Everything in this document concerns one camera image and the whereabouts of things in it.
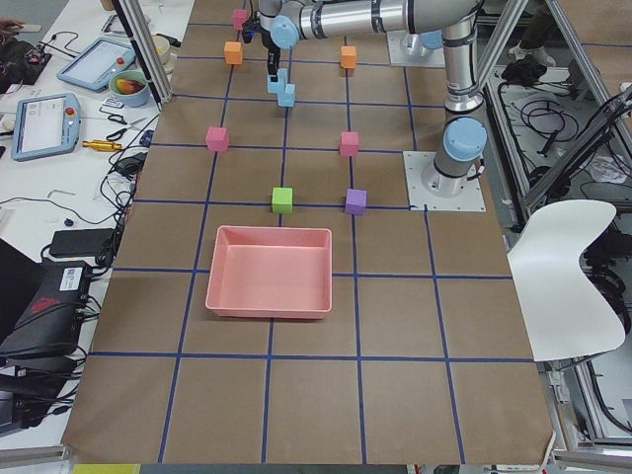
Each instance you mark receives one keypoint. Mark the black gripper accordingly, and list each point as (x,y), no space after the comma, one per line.
(272,52)

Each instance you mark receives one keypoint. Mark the light blue block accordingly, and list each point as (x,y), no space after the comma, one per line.
(286,95)
(276,84)

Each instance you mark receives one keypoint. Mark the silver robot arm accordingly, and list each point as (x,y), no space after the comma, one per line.
(421,45)
(283,24)

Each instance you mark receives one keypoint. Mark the orange block far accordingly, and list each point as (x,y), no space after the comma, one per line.
(233,52)

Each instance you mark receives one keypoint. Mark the orange block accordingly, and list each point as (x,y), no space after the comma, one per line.
(233,52)
(348,57)

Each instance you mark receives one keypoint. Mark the pink block right far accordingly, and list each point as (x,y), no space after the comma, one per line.
(239,18)

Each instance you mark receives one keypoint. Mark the orange block near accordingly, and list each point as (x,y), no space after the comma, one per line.
(348,57)

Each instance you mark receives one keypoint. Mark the pink block left far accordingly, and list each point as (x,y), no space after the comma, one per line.
(217,139)

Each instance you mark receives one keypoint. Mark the cream bowl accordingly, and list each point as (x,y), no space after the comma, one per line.
(167,57)

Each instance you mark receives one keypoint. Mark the dark pink block left near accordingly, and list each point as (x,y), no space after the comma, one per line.
(349,144)

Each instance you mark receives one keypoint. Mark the green block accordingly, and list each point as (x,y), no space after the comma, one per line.
(282,200)

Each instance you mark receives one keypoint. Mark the green bowl with fruit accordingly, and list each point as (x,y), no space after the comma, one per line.
(130,87)

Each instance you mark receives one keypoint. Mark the purple block left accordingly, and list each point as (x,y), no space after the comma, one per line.
(356,201)

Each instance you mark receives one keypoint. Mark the black scissors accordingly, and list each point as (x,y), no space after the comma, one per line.
(124,125)

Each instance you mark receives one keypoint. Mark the teach pendant far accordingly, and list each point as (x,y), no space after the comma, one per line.
(93,68)

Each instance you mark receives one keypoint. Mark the teach pendant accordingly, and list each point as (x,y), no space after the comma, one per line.
(93,68)
(46,126)

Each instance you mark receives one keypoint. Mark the pink plastic bin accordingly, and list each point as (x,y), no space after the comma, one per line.
(271,272)

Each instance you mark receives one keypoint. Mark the teach pendant near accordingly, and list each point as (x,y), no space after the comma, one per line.
(46,126)

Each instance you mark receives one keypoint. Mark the black power adapter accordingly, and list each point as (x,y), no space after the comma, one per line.
(80,243)

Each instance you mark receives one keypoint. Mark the white chair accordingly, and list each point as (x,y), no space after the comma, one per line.
(565,316)

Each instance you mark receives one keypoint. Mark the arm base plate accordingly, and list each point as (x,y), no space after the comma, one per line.
(398,57)
(429,190)

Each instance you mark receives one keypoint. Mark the aluminium frame post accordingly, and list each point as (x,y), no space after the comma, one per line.
(135,26)

